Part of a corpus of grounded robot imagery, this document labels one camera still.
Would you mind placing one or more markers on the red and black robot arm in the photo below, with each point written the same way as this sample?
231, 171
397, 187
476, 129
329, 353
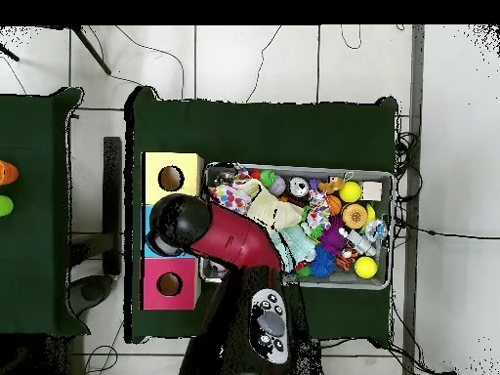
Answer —
234, 238

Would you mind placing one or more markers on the wooden box with three holes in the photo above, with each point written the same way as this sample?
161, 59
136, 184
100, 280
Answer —
150, 168

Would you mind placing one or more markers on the silver mesh bin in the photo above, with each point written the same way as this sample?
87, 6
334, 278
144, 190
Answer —
343, 281

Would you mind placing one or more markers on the cream muslin cloth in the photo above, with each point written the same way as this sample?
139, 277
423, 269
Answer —
269, 207

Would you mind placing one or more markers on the polka dot paper napkin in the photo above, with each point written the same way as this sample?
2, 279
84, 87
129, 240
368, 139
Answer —
230, 197

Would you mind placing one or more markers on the light blue muslin cloth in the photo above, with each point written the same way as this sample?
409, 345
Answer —
297, 242

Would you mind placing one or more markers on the dark green table cloth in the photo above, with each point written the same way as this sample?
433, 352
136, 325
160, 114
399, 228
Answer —
35, 254
273, 133

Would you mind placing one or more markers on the purple spiky ball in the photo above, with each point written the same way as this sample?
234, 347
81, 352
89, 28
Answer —
332, 238

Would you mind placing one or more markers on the blue spiky ball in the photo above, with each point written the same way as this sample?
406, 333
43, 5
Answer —
322, 263

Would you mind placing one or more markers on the yellow ball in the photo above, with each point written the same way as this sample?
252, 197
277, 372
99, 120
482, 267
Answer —
366, 267
350, 191

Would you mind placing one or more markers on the crushed clear water bottle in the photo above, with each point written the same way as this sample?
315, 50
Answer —
377, 230

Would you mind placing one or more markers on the black panel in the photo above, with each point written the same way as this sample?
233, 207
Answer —
112, 175

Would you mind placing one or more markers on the grey round base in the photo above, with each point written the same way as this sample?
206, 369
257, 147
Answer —
91, 291

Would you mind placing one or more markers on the black tripod leg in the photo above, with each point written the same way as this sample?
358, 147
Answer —
91, 50
9, 54

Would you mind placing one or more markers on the orange plastic object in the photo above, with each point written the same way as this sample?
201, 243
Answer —
8, 173

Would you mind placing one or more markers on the green plastic object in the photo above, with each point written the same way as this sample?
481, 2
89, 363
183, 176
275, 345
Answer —
4, 206

